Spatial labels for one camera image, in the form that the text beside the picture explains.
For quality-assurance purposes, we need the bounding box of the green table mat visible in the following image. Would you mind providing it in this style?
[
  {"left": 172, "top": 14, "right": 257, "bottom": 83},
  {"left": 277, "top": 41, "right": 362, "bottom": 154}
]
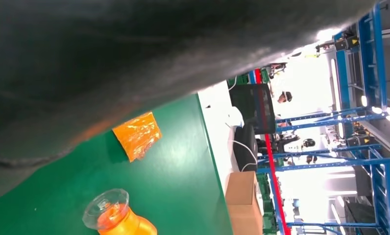
[{"left": 0, "top": 94, "right": 234, "bottom": 235}]

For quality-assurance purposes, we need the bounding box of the person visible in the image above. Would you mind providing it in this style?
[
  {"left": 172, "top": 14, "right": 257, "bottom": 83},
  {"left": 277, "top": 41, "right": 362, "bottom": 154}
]
[{"left": 272, "top": 91, "right": 294, "bottom": 108}]

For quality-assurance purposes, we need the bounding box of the red bar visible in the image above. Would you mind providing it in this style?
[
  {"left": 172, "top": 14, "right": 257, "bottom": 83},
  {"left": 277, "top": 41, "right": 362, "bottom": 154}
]
[{"left": 254, "top": 69, "right": 292, "bottom": 235}]

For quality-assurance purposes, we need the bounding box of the black office chair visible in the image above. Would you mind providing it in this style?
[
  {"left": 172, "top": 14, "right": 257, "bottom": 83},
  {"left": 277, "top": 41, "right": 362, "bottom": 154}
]
[{"left": 229, "top": 83, "right": 277, "bottom": 135}]

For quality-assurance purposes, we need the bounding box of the small white box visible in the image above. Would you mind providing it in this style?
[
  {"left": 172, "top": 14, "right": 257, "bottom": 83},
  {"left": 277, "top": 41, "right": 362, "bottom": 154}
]
[{"left": 227, "top": 107, "right": 245, "bottom": 127}]

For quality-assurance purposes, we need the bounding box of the cardboard box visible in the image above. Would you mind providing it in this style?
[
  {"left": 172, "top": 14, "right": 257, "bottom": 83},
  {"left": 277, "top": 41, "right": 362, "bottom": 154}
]
[{"left": 225, "top": 171, "right": 264, "bottom": 235}]

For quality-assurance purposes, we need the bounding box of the yellow tape patch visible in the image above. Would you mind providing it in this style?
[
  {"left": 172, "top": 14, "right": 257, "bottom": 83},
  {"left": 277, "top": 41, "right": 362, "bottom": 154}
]
[{"left": 112, "top": 111, "right": 163, "bottom": 163}]

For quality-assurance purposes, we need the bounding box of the black zipper case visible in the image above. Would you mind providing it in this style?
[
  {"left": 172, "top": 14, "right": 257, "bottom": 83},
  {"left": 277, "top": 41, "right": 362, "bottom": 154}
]
[{"left": 233, "top": 124, "right": 259, "bottom": 172}]

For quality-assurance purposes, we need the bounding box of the orange detergent bottle clear cap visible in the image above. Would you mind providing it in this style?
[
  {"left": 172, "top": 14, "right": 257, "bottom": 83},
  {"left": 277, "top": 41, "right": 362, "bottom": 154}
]
[{"left": 82, "top": 189, "right": 158, "bottom": 235}]

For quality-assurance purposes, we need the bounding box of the blue metal rack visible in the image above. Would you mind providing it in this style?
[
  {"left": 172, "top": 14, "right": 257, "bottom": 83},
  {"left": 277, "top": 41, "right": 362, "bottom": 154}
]
[{"left": 256, "top": 0, "right": 390, "bottom": 235}]

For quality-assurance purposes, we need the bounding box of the white charging cable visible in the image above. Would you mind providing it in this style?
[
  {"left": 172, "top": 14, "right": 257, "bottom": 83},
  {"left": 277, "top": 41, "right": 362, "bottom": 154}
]
[{"left": 229, "top": 139, "right": 258, "bottom": 172}]

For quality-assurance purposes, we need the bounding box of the green plastic crate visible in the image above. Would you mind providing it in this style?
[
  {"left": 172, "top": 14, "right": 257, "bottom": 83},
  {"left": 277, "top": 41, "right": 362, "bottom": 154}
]
[{"left": 256, "top": 172, "right": 277, "bottom": 235}]

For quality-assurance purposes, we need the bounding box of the white table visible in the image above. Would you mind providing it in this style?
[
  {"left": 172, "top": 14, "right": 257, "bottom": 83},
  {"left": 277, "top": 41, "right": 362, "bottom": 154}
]
[{"left": 197, "top": 80, "right": 257, "bottom": 208}]

